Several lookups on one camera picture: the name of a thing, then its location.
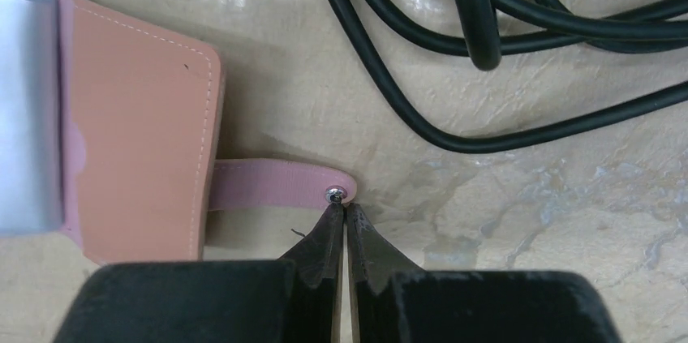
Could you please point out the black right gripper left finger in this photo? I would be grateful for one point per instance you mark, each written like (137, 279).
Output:
(294, 298)

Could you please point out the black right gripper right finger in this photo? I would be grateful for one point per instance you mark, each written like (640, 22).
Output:
(393, 299)

